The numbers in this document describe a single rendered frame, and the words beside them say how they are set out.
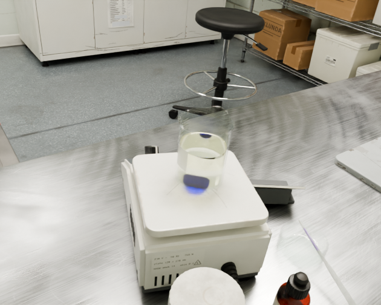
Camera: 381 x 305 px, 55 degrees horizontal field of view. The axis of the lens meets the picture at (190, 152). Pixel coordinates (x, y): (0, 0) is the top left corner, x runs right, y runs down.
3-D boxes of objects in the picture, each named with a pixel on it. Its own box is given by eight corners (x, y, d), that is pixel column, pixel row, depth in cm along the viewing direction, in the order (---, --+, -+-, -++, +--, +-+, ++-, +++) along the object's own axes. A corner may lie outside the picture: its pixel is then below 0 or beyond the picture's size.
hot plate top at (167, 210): (130, 161, 42) (130, 154, 41) (230, 154, 45) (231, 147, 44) (146, 239, 32) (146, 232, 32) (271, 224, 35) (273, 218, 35)
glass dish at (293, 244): (283, 270, 41) (288, 256, 40) (270, 233, 45) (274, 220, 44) (331, 269, 42) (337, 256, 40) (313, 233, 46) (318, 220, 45)
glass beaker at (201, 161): (210, 206, 36) (221, 135, 31) (162, 186, 38) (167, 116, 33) (234, 175, 40) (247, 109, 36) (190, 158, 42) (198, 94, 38)
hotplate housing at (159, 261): (120, 175, 52) (120, 126, 48) (208, 168, 55) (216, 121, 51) (142, 319, 35) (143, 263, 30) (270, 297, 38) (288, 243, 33)
